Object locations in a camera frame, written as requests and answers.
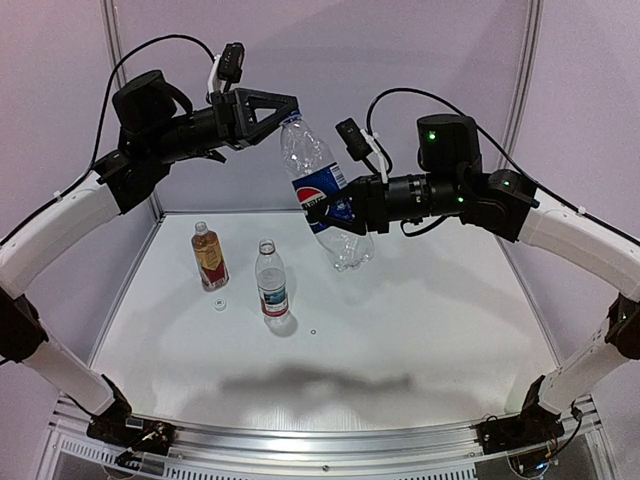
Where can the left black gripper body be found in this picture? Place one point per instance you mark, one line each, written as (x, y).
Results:
(223, 118)

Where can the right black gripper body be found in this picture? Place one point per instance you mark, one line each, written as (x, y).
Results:
(373, 203)

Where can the blue cap water bottle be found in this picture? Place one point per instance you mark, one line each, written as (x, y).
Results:
(315, 174)

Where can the red cap water bottle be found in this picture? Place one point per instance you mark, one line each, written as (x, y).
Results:
(271, 283)

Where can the gold label drink bottle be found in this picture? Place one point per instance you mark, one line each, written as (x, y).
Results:
(209, 258)

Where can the white bottle cap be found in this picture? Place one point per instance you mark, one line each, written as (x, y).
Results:
(220, 304)

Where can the blue bottle cap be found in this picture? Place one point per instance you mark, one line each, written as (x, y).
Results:
(293, 116)

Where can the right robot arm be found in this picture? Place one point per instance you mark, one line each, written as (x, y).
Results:
(515, 208)

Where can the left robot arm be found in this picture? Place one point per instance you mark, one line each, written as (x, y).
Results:
(158, 127)

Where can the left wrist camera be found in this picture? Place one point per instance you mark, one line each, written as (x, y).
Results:
(226, 70)

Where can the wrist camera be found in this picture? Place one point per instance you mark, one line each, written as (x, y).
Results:
(365, 148)
(226, 70)

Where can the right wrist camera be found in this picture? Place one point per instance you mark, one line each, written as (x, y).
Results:
(365, 148)

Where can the right aluminium wall post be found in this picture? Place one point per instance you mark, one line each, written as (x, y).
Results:
(507, 41)

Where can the aluminium front rail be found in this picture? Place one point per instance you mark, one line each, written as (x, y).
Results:
(454, 451)

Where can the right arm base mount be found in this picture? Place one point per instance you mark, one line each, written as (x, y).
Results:
(531, 437)

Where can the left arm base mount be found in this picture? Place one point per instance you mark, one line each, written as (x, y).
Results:
(117, 426)

